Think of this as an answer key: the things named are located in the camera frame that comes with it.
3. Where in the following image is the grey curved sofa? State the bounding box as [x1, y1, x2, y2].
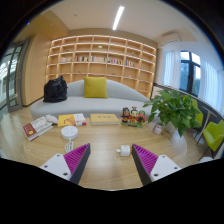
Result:
[29, 79, 158, 120]

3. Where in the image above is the round white power strip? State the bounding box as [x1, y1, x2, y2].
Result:
[60, 125, 80, 141]

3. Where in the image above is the yellow cushion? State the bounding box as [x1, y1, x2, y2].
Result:
[83, 76, 109, 99]

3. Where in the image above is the wooden shelf unit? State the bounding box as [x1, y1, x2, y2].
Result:
[45, 34, 158, 100]

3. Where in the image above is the green potted plant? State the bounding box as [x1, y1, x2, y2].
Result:
[143, 89, 203, 138]

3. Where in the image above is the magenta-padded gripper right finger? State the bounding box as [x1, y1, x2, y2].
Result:
[131, 143, 183, 187]

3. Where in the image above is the white charger block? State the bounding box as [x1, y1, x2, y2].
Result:
[115, 144, 132, 157]

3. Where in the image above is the small white jar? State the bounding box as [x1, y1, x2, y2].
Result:
[153, 121, 164, 135]

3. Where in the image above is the red and white book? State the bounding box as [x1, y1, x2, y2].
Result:
[22, 115, 54, 142]

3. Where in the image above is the glass door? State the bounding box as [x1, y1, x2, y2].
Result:
[0, 38, 29, 114]

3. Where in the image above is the dark-framed window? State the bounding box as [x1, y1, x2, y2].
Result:
[179, 50, 202, 98]

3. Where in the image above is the small patterned pouch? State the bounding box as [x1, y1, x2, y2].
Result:
[44, 114, 59, 126]

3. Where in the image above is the yellow and white book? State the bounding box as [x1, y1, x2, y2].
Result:
[57, 113, 87, 128]

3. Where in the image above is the lime green chair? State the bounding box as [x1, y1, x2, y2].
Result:
[202, 119, 224, 158]

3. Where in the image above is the long ceiling light strip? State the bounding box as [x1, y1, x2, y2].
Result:
[112, 5, 126, 31]

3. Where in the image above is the white air conditioner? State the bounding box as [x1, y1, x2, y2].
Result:
[159, 32, 183, 46]

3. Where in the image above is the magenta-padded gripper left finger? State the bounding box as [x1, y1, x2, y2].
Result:
[39, 143, 92, 185]

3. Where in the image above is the cartoon figurine group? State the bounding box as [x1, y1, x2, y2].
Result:
[120, 106, 148, 128]

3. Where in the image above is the white curtain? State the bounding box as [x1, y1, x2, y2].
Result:
[163, 49, 183, 89]

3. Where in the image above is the black bag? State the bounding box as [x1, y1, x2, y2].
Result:
[42, 75, 69, 103]

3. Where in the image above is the flat yellow book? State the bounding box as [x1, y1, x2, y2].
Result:
[89, 113, 120, 126]

